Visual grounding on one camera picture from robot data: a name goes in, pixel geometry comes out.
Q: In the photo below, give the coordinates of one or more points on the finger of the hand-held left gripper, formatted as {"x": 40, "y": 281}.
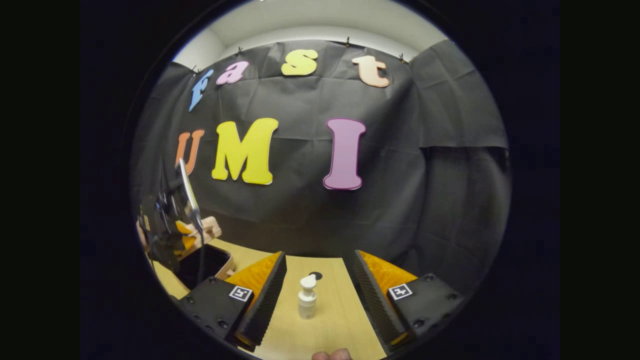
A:
{"x": 184, "y": 242}

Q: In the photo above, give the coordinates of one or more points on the white pump bottle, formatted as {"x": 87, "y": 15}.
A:
{"x": 307, "y": 302}

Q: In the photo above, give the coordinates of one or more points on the beige suitcase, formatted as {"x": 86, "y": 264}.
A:
{"x": 207, "y": 262}

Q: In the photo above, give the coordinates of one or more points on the black backdrop cloth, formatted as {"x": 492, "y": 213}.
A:
{"x": 300, "y": 210}

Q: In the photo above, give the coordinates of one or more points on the black table grommet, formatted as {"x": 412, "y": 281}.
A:
{"x": 317, "y": 276}

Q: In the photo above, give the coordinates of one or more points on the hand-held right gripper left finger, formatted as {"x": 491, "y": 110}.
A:
{"x": 265, "y": 305}

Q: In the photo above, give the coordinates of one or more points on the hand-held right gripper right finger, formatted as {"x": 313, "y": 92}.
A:
{"x": 372, "y": 300}

